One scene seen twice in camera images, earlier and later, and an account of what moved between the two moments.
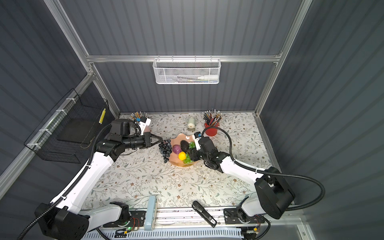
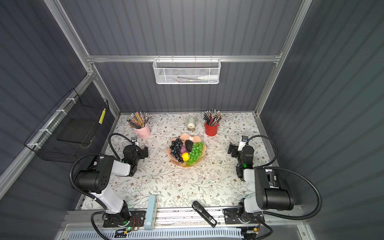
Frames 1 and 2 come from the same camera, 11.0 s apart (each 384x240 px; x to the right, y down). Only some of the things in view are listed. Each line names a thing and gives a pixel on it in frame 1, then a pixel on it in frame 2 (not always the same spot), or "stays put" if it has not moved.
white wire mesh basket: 187,71 stays put
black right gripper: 193,154 → 235,148
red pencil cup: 211,132 stays put
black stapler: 204,213 stays put
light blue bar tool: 151,213 stays put
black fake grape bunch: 166,149 → 176,147
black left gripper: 148,140 → 140,152
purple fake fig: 176,149 → 183,149
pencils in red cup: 212,118 stays put
